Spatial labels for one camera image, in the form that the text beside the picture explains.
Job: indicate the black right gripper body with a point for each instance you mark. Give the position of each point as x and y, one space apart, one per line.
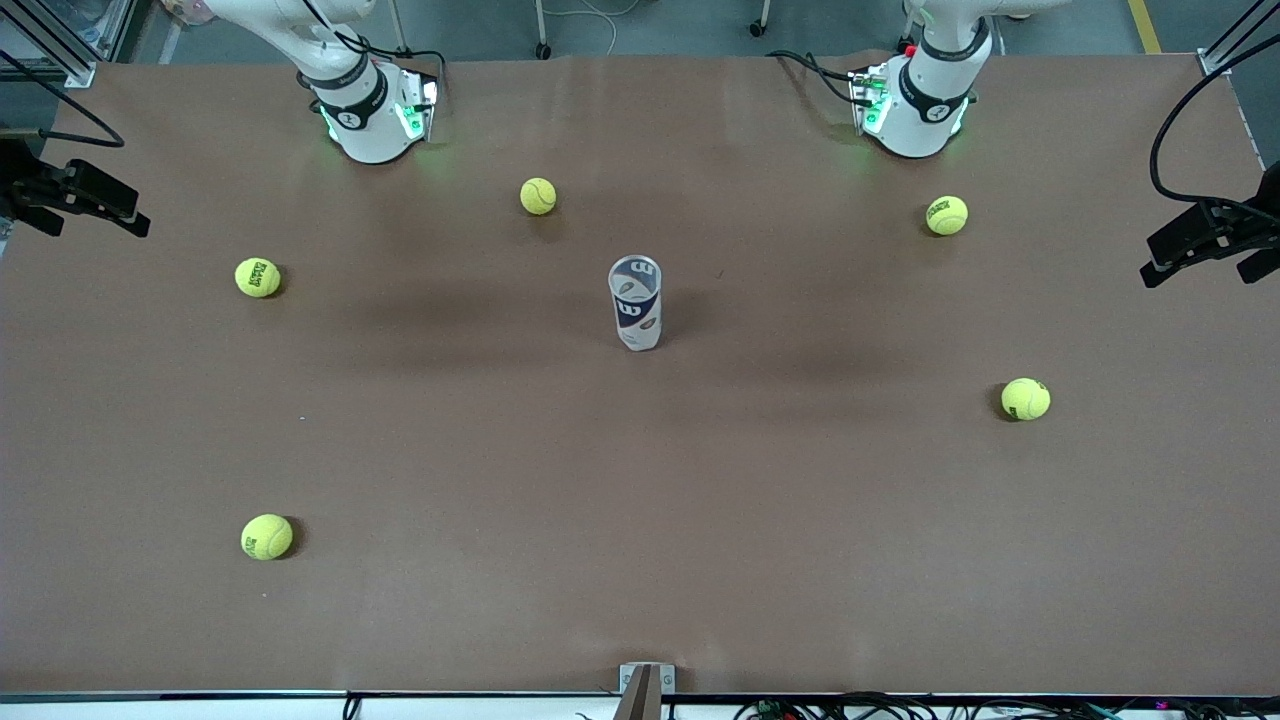
30 182

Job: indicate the white table edge rail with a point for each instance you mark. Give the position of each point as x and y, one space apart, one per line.
200 710

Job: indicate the metal leg with caster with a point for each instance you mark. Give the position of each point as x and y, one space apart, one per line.
758 28
543 48
400 48

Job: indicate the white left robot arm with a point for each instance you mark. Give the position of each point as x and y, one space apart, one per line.
930 110

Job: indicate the blue white tennis ball can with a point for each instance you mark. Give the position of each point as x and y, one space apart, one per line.
636 310

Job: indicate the aluminium frame post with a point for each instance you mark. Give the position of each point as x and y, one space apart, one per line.
75 72
1215 62

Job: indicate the yellow tennis ball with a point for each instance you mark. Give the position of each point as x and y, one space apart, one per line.
946 215
1025 398
258 277
267 537
538 196

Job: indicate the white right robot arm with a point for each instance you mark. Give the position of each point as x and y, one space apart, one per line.
360 110

